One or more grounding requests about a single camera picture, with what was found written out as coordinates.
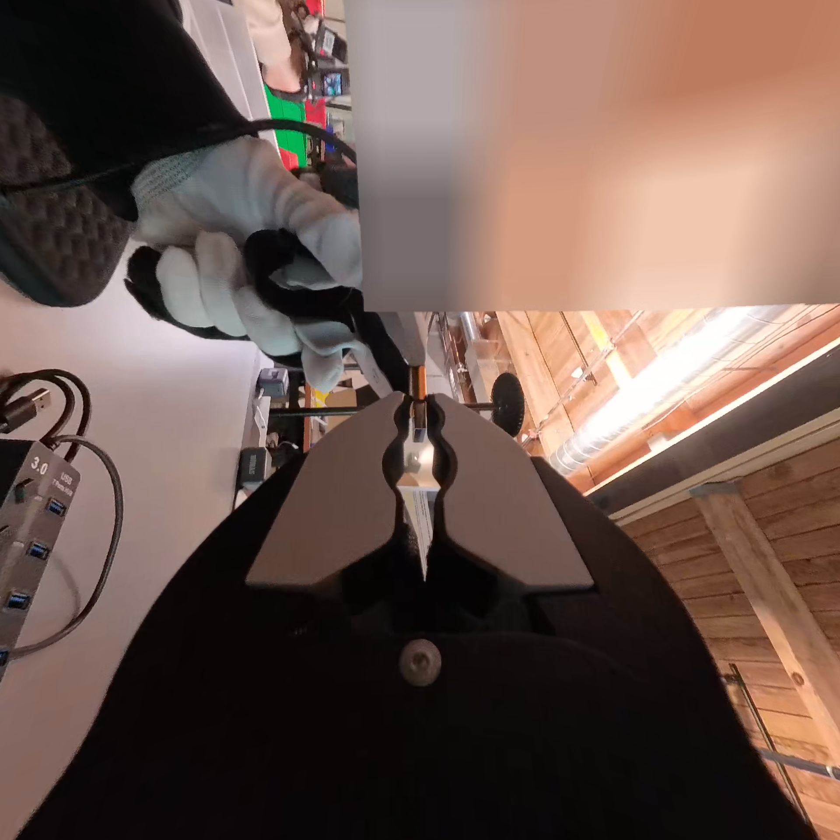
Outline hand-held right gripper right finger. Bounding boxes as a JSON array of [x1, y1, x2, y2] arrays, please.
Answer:
[[428, 392, 596, 592]]

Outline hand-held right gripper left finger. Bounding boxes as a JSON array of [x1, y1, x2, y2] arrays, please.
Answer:
[[245, 391, 406, 587]]

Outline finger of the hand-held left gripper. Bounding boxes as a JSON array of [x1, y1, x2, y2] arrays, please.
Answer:
[[348, 341, 389, 398], [384, 313, 429, 368]]

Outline black braided usb cable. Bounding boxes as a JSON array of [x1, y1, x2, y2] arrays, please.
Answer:
[[0, 118, 431, 454]]

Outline black multi-port usb hub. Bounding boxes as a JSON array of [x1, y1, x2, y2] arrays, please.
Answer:
[[0, 438, 83, 686]]

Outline thin black hub cable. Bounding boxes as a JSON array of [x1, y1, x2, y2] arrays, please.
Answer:
[[0, 369, 126, 660]]

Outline person's left forearm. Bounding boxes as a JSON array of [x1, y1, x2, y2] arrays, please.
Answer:
[[0, 0, 260, 198]]

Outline green plastic bin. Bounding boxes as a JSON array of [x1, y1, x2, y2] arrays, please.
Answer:
[[262, 82, 309, 152]]

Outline black bumpy round mat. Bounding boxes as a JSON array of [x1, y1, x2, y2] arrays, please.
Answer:
[[0, 98, 132, 308]]

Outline black lighting track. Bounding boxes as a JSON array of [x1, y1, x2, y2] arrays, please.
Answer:
[[758, 748, 840, 778]]

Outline silver ventilation duct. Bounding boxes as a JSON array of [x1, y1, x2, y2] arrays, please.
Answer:
[[550, 307, 798, 475]]

